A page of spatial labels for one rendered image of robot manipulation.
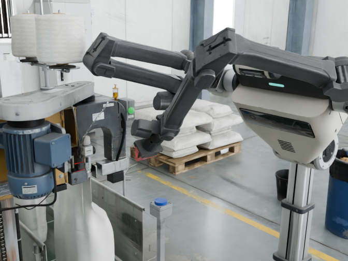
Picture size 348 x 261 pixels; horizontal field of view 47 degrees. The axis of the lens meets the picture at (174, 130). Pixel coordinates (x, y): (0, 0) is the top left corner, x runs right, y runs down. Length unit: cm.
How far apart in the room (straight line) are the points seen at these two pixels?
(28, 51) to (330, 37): 876
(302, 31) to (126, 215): 825
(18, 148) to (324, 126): 99
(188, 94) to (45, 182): 59
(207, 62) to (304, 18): 885
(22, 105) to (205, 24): 619
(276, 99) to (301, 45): 839
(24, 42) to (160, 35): 558
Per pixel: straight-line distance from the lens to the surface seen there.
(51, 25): 137
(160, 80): 145
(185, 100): 115
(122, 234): 232
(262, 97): 147
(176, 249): 313
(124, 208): 223
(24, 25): 161
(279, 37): 982
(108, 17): 646
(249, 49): 99
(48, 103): 135
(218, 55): 96
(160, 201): 189
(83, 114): 165
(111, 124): 173
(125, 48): 134
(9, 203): 169
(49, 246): 254
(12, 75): 443
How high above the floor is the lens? 168
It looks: 16 degrees down
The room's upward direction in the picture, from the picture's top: 1 degrees clockwise
